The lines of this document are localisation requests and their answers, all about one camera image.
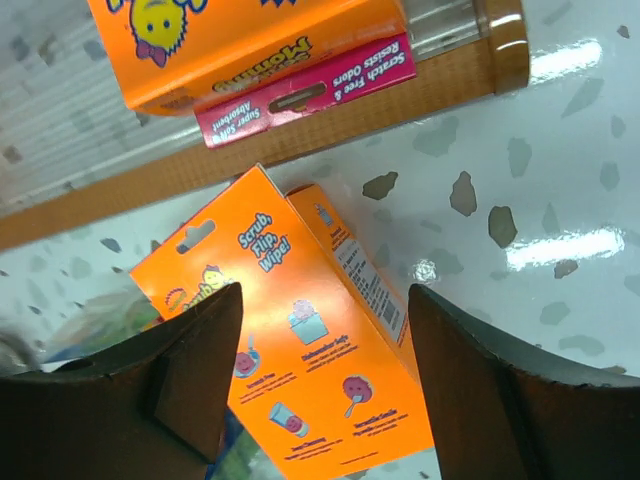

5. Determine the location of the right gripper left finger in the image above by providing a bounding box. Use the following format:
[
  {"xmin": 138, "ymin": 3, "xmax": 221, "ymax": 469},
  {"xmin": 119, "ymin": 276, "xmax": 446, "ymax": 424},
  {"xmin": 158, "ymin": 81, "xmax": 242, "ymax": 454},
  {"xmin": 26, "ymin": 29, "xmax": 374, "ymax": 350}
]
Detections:
[{"xmin": 1, "ymin": 283, "xmax": 243, "ymax": 479}]

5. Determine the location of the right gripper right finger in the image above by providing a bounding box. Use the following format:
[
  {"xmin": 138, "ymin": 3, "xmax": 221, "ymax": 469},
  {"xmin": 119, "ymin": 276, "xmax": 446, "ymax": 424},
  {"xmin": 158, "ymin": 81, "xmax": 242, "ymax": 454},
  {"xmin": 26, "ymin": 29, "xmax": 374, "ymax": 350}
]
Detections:
[{"xmin": 408, "ymin": 284, "xmax": 639, "ymax": 479}]

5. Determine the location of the orange Scrub Mommy box back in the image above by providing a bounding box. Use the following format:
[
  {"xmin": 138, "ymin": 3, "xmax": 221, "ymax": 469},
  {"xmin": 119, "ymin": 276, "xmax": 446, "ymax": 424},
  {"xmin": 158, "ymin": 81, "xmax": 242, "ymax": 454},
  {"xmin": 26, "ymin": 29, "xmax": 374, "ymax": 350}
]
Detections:
[{"xmin": 131, "ymin": 166, "xmax": 434, "ymax": 479}]

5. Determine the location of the orange pink Scrub Mommy box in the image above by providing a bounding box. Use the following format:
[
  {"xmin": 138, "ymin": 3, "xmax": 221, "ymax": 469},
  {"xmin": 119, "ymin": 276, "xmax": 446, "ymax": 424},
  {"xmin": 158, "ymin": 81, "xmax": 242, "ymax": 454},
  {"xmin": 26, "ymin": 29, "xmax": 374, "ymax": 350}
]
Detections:
[{"xmin": 89, "ymin": 1, "xmax": 416, "ymax": 148}]

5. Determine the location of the wooden three-tier shelf rack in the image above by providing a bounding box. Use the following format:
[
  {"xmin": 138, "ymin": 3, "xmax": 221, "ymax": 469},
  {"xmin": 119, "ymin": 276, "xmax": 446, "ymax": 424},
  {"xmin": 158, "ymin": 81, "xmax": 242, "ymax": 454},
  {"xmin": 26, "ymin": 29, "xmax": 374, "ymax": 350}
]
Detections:
[{"xmin": 1, "ymin": 1, "xmax": 530, "ymax": 251}]

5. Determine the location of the blue green sponge pack right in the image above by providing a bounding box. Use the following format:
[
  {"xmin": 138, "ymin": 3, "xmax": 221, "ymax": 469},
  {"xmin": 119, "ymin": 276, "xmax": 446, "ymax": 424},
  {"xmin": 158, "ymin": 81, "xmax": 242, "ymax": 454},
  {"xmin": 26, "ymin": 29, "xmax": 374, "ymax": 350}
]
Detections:
[{"xmin": 39, "ymin": 292, "xmax": 259, "ymax": 479}]

